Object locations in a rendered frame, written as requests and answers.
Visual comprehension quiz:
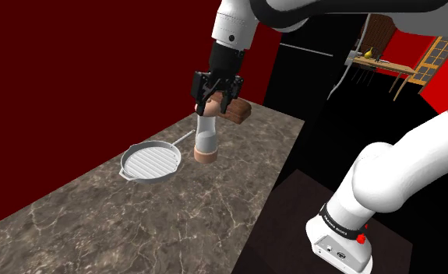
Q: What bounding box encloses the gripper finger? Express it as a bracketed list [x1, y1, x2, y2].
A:
[191, 70, 221, 115]
[218, 75, 245, 115]

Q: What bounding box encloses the brown bread loaf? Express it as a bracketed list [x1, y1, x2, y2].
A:
[209, 93, 252, 125]

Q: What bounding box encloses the clear wooden-capped pepper mill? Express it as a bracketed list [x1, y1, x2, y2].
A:
[192, 99, 220, 165]

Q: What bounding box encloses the grey ridged grill pan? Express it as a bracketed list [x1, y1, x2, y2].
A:
[118, 129, 196, 186]

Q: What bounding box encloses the dark robot stand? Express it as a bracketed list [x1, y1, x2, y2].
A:
[231, 168, 414, 274]

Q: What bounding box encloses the brown wooden door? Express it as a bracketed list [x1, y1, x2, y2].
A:
[359, 14, 397, 58]

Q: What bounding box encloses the wooden table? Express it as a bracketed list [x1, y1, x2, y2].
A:
[344, 47, 419, 103]

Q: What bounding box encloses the wooden lattice frame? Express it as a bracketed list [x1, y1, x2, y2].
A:
[408, 35, 448, 94]

